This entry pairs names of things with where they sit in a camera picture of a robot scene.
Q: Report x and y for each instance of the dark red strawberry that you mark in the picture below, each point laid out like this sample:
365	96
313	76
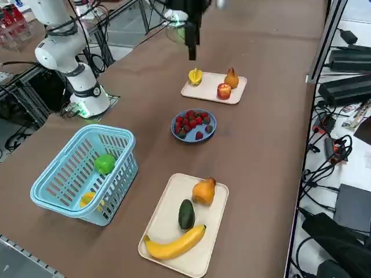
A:
209	128

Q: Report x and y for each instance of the dark purple strawberry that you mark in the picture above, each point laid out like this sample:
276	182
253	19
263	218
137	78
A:
182	133

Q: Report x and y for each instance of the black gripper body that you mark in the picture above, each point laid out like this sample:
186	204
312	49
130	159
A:
191	10

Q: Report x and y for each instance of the red apple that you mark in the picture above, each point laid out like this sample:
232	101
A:
224	92

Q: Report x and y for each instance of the black power brick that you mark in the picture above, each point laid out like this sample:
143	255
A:
350	62
345	91

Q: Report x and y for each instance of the aluminium post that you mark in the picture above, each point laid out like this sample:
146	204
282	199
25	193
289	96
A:
327	37

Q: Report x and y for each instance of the black adapter with orange plug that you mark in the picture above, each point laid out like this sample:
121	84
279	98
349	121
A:
330	147

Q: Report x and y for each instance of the light blue plastic basket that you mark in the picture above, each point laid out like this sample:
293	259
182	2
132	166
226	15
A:
58	185

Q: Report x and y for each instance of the clear box with red items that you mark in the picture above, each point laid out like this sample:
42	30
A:
14	32

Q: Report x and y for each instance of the beige plastic tray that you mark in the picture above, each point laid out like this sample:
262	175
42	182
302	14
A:
208	92
174	208

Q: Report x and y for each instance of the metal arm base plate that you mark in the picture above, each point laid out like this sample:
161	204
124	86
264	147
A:
114	100

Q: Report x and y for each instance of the small black power adapter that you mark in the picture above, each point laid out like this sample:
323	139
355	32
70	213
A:
347	36

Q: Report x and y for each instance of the black bag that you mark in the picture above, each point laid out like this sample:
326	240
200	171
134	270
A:
333	240

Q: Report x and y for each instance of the green fruit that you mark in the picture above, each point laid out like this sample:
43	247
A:
104	164

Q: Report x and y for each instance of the dark grey flat box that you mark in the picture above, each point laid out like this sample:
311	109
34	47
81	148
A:
353	207

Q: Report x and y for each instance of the yellow banana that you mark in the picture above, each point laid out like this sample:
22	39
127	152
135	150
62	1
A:
174	246

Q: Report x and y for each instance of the yellow starfruit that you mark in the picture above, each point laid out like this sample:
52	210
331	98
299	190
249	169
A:
195	76

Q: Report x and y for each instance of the small brown pear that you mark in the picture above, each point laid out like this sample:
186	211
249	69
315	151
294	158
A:
231	78

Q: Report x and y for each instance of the yellow orange fruit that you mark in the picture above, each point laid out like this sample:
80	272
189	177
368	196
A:
87	200

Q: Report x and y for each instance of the dark green avocado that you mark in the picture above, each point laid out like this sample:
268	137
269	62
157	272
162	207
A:
186	215

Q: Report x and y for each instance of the blue plate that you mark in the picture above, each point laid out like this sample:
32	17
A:
189	138

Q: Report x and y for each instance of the large orange pear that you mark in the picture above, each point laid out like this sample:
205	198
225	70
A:
203	191

